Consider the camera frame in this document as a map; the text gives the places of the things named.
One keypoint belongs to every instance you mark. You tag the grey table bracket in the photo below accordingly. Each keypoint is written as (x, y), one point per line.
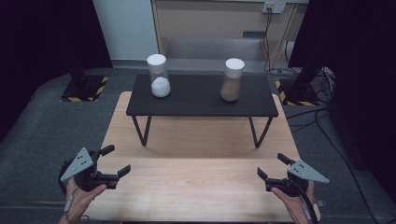
(321, 203)

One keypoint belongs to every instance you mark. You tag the black raised shelf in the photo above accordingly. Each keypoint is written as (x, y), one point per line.
(202, 105)

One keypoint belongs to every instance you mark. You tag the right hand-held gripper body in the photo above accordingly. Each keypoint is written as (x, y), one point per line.
(303, 172)

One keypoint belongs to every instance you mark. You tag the striped stand base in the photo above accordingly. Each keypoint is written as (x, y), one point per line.
(299, 95)
(82, 90)

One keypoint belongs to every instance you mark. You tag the clear jar with white powder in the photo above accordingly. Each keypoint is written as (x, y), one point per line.
(159, 77)

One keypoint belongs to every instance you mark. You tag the black curtain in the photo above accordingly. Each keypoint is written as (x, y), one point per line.
(358, 62)
(46, 46)

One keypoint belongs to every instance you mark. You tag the clear jar with brown powder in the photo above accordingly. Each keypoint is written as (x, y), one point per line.
(232, 81)

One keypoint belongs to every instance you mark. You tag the person's left hand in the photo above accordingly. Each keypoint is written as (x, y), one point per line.
(81, 200)

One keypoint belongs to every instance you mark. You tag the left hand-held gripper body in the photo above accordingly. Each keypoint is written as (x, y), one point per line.
(79, 163)

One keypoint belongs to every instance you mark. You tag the person's right hand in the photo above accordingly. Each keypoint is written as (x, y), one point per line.
(294, 205)

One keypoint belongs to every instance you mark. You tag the white wall socket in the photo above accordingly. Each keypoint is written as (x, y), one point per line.
(273, 7)

